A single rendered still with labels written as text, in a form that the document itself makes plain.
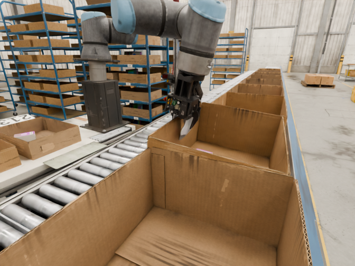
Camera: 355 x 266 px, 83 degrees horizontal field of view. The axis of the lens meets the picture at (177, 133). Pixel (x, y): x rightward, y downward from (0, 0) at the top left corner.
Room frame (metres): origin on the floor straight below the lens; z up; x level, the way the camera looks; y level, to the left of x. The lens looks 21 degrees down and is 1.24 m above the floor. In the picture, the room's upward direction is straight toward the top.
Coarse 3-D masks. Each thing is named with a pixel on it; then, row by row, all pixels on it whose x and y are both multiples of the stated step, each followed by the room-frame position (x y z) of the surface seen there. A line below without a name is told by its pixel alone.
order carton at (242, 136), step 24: (216, 120) 0.74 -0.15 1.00; (240, 120) 0.70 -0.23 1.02; (264, 120) 0.67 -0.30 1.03; (168, 144) 0.39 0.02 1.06; (192, 144) 0.72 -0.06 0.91; (216, 144) 0.74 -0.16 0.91; (240, 144) 0.70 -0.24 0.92; (264, 144) 0.66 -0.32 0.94; (264, 168) 0.31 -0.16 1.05; (288, 168) 0.32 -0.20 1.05
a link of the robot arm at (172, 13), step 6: (168, 6) 0.59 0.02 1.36; (174, 6) 0.60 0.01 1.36; (180, 6) 0.60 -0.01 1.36; (168, 12) 0.59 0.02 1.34; (174, 12) 0.60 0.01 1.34; (168, 18) 0.59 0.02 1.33; (174, 18) 0.59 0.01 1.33; (168, 24) 0.59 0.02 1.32; (174, 24) 0.60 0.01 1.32; (168, 30) 0.60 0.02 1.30; (174, 30) 0.61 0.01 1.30; (162, 36) 0.62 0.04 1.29; (168, 36) 0.62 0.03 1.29; (174, 36) 0.63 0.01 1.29; (180, 36) 0.60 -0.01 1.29
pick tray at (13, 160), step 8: (0, 144) 0.93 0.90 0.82; (8, 144) 0.88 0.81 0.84; (0, 152) 0.79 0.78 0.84; (8, 152) 0.81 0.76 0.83; (16, 152) 0.84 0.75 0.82; (0, 160) 0.78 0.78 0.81; (8, 160) 0.81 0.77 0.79; (16, 160) 0.83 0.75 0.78; (0, 168) 0.77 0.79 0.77; (8, 168) 0.80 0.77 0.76
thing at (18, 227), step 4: (0, 216) 0.52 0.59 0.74; (4, 216) 0.52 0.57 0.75; (4, 220) 0.51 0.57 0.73; (8, 220) 0.50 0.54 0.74; (12, 220) 0.50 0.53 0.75; (8, 224) 0.51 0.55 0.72; (12, 224) 0.49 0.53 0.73; (16, 224) 0.48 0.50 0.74; (20, 224) 0.48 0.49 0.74; (16, 228) 0.49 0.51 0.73; (20, 228) 0.48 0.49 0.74; (24, 228) 0.47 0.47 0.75; (24, 232) 0.47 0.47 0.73
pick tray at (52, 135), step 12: (36, 120) 1.27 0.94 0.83; (48, 120) 1.28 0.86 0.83; (0, 132) 1.01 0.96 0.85; (12, 132) 1.14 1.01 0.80; (24, 132) 1.20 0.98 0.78; (36, 132) 1.24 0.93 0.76; (48, 132) 1.24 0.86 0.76; (60, 132) 1.03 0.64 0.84; (72, 132) 1.09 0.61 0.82; (24, 144) 0.90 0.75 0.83; (36, 144) 0.91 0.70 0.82; (48, 144) 0.96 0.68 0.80; (60, 144) 1.01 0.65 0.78; (72, 144) 1.07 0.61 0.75; (24, 156) 0.92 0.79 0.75; (36, 156) 0.90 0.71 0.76
